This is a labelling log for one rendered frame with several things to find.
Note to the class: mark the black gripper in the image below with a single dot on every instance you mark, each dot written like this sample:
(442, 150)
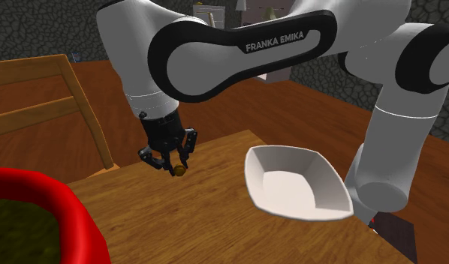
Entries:
(163, 134)

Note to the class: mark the small brown round ball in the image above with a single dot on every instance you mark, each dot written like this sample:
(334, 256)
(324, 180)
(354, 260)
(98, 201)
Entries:
(180, 170)

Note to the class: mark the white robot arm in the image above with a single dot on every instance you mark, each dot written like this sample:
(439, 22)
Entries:
(224, 55)

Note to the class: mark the white angular bowl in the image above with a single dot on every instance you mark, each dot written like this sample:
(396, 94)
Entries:
(297, 182)

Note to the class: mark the wooden chair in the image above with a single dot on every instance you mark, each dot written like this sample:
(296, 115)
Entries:
(45, 109)

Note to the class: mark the red bowl with green filling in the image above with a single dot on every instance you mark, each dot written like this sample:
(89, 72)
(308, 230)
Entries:
(34, 219)

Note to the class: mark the dark robot stand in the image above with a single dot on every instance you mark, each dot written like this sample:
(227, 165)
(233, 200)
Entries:
(394, 234)

